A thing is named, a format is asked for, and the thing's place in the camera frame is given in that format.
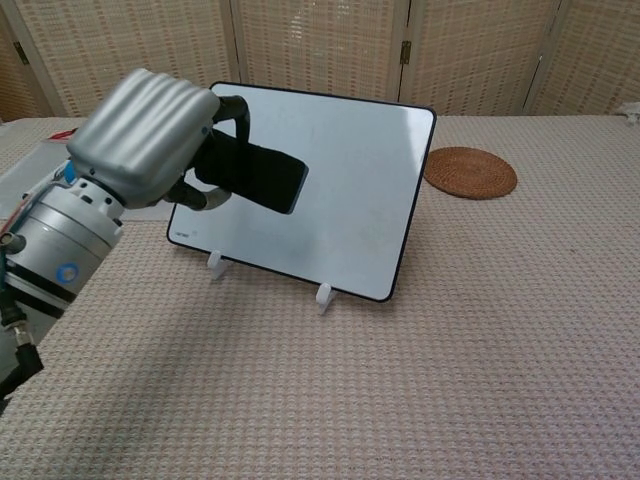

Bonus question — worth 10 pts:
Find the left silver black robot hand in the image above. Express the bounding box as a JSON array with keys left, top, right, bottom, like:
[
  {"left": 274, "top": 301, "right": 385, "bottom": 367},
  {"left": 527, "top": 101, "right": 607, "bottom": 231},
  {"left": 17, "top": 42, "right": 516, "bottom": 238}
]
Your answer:
[{"left": 66, "top": 68, "right": 251, "bottom": 214}]

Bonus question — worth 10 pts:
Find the black whiteboard eraser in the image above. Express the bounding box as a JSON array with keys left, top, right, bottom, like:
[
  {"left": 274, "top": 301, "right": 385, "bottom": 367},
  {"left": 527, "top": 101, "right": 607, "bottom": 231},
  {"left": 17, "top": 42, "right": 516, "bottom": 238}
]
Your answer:
[{"left": 192, "top": 127, "right": 309, "bottom": 217}]

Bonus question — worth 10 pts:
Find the black framed whiteboard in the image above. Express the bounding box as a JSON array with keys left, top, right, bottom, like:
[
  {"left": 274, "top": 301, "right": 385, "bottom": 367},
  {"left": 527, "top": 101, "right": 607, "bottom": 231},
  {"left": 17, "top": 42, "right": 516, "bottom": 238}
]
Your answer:
[{"left": 166, "top": 82, "right": 438, "bottom": 305}]

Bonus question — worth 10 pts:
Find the woven folding screen panel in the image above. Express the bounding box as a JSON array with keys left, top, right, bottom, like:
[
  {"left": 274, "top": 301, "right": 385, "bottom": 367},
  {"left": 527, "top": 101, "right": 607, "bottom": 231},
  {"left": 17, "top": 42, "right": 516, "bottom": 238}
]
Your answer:
[
  {"left": 524, "top": 0, "right": 640, "bottom": 117},
  {"left": 232, "top": 0, "right": 409, "bottom": 101},
  {"left": 0, "top": 0, "right": 241, "bottom": 121},
  {"left": 0, "top": 19, "right": 31, "bottom": 121},
  {"left": 399, "top": 0, "right": 569, "bottom": 117}
]

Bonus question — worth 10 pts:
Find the clear zipper pouch red zip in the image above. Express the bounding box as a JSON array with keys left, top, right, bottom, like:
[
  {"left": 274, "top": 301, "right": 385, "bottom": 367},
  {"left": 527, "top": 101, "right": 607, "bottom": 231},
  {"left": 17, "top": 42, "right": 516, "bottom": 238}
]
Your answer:
[{"left": 0, "top": 127, "right": 77, "bottom": 222}]

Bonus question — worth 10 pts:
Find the white plastic stand foot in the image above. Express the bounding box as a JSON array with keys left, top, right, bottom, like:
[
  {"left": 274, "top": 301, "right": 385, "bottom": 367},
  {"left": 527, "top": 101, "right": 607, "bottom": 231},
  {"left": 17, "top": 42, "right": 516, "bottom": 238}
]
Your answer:
[
  {"left": 314, "top": 281, "right": 336, "bottom": 316},
  {"left": 206, "top": 249, "right": 228, "bottom": 279}
]

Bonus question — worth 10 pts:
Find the round woven rattan coaster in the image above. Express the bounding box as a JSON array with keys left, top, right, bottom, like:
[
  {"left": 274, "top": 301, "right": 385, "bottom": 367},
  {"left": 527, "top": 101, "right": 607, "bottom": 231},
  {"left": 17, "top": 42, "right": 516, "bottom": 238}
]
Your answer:
[{"left": 425, "top": 146, "right": 518, "bottom": 201}]

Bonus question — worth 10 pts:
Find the beige waffle weave tablecloth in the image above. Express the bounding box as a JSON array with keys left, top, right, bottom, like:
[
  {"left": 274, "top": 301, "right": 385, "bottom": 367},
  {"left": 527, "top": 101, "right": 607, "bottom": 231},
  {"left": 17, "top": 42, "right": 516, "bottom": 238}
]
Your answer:
[{"left": 0, "top": 114, "right": 640, "bottom": 480}]

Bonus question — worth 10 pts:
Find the black arm cable connector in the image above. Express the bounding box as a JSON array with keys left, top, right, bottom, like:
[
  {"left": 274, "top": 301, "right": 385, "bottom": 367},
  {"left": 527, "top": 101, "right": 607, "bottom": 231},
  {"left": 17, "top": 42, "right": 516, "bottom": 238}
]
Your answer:
[{"left": 0, "top": 292, "right": 45, "bottom": 389}]

